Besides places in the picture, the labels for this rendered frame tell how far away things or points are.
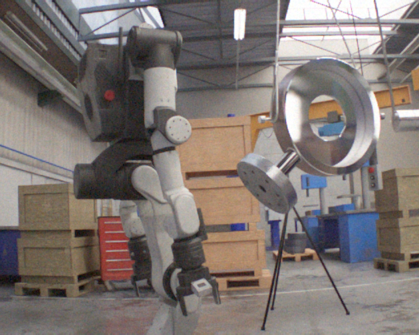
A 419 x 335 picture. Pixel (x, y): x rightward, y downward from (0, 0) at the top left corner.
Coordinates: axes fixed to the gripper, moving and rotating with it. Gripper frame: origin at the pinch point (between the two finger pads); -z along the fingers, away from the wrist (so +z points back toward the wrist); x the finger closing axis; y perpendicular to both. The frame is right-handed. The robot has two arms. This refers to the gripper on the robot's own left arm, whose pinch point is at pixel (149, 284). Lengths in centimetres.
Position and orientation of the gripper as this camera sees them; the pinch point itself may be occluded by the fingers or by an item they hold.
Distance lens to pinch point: 171.4
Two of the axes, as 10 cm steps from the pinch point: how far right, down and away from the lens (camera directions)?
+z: -2.3, -9.7, 0.6
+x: 8.7, -1.8, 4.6
